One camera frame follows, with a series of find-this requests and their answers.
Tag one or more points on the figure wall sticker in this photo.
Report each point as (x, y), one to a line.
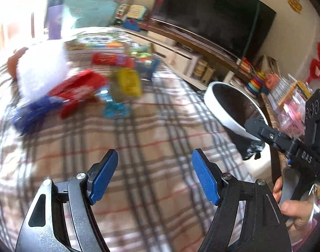
(294, 3)

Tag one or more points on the stack of yellow containers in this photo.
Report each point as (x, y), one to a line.
(201, 67)

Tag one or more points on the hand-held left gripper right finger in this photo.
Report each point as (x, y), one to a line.
(204, 181)

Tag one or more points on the red packet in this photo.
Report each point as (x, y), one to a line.
(110, 59)

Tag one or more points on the teal cloth covered furniture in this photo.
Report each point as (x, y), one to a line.
(91, 10)

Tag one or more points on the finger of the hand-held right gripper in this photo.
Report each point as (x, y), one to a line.
(270, 136)

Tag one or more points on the clear plastic drawer organizer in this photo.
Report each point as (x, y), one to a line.
(291, 105)

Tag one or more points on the yellow snack bag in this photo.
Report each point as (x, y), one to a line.
(128, 84)

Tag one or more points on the white wheel toy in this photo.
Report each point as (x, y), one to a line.
(122, 13)

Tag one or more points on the blue toothbrush package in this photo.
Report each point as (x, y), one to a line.
(114, 107)

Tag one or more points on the orange toy cash register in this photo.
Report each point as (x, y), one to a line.
(245, 65)

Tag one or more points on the blue toy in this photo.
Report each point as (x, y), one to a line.
(131, 25)

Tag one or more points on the beige paper bag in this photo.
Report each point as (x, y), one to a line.
(267, 64)

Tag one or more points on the black bin liner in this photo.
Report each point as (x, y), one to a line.
(233, 102)

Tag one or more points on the white foam fruit net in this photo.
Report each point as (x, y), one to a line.
(42, 68)

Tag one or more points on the white rimmed trash bin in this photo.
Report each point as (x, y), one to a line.
(210, 102)

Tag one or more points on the colourful picture book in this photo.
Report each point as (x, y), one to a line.
(94, 44)

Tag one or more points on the black flat screen television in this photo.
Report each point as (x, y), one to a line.
(215, 13)

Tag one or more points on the person's right hand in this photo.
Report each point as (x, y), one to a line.
(299, 215)

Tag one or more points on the white television cabinet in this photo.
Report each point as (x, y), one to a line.
(181, 55)

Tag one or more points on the crumpled blue wrapper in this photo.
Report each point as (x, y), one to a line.
(34, 115)

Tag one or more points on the purple water bottle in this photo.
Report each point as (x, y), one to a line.
(54, 18)

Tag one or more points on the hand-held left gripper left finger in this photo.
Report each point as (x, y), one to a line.
(102, 178)

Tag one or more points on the yellow green toy phone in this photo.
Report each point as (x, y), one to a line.
(137, 13)

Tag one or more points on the green shiny wrapper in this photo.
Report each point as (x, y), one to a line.
(139, 52)

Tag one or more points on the blue carton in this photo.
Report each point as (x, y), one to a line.
(148, 68)

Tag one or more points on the red snack bag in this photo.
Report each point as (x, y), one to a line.
(78, 90)

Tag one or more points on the brownish apple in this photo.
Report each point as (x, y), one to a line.
(14, 63)

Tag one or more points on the orange plastic toy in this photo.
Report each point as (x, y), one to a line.
(271, 82)

